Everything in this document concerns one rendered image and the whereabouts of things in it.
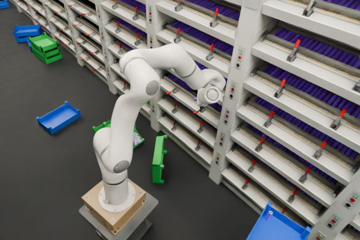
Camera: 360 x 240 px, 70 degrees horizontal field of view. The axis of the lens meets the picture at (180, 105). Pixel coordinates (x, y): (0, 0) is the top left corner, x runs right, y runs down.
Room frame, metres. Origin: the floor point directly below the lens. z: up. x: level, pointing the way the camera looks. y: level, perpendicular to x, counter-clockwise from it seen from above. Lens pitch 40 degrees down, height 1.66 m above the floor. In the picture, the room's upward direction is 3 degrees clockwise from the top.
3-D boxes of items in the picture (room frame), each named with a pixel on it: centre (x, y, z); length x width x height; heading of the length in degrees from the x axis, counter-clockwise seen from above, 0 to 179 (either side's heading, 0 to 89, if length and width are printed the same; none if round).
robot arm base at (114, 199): (0.73, 0.30, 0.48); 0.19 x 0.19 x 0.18
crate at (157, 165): (1.22, 0.13, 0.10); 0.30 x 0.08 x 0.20; 0
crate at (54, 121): (1.66, 1.07, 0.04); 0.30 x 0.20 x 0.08; 145
